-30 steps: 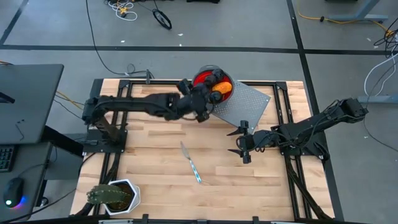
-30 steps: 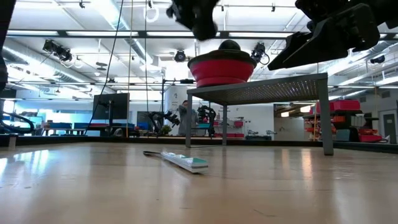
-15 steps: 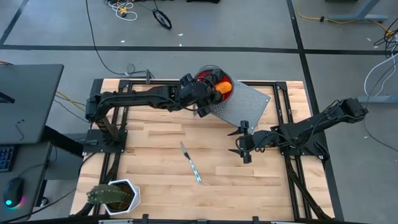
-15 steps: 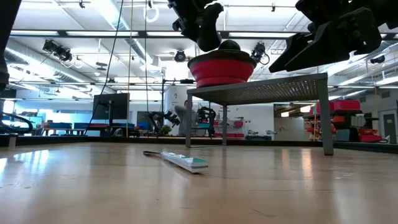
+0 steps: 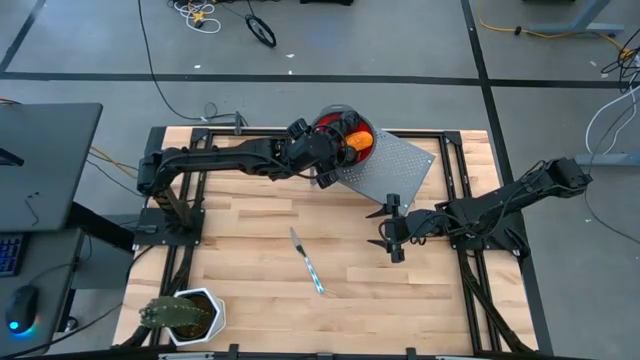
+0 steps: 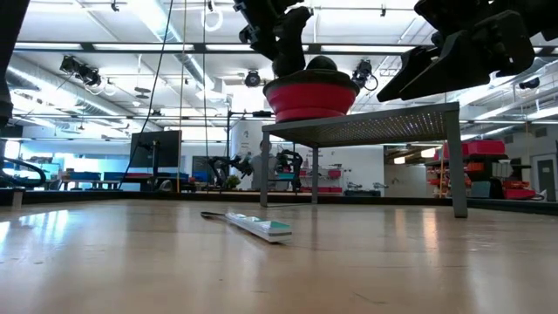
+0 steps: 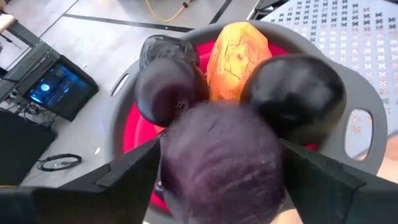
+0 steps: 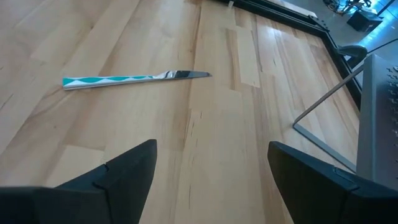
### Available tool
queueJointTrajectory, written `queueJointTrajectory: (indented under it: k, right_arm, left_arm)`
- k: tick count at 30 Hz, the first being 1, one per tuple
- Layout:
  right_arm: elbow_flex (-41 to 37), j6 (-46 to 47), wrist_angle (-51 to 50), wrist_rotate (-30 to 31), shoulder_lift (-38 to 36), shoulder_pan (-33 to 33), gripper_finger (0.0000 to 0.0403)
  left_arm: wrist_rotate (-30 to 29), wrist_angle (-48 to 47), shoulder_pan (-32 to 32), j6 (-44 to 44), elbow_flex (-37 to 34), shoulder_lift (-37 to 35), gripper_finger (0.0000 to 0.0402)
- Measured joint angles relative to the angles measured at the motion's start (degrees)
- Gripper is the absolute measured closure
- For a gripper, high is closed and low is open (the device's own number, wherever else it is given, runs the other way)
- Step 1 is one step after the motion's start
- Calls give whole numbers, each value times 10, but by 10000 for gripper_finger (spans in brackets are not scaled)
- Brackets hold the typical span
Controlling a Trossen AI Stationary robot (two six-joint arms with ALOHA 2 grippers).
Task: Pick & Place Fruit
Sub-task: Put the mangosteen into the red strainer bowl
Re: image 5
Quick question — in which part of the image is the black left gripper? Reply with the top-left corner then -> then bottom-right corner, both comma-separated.
287,112 -> 361,190

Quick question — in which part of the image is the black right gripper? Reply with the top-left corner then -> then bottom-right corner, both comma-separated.
365,193 -> 444,265

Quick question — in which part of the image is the orange fruit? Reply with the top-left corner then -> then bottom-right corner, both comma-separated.
344,130 -> 375,152

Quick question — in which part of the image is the grey perforated metal stand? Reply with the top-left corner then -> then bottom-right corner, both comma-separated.
310,128 -> 437,217

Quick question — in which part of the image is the white teal toothbrush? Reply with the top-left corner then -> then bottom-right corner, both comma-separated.
289,226 -> 326,296

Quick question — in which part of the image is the red collapsible bowl grey rim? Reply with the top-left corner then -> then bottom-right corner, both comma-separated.
310,103 -> 377,169

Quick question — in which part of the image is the white plant pot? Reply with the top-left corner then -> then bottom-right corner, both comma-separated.
167,287 -> 227,347

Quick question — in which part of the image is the green cactus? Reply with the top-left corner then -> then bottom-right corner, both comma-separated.
138,294 -> 211,330

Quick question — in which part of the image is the grey desk foot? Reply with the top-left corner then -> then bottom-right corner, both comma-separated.
573,151 -> 640,167
522,0 -> 626,37

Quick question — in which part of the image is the dark grey desk panel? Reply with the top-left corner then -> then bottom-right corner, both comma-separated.
0,102 -> 104,234

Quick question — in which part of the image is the black desk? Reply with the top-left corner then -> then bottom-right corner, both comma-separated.
0,227 -> 86,357

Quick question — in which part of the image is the black keyboard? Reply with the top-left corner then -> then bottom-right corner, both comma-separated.
0,234 -> 25,279

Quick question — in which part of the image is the black computer mouse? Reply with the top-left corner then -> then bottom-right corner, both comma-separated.
4,284 -> 40,335

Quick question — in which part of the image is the black aluminium rig frame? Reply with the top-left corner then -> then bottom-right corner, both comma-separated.
119,125 -> 539,360

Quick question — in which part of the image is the black cable loop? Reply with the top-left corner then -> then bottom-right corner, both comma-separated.
243,13 -> 278,49

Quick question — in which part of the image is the white cable bundle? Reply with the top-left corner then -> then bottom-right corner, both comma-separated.
167,0 -> 223,35

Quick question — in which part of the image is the long black floor cable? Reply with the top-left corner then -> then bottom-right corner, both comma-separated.
136,0 -> 249,126

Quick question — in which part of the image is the yellow floor cable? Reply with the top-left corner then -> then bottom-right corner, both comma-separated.
477,0 -> 631,59

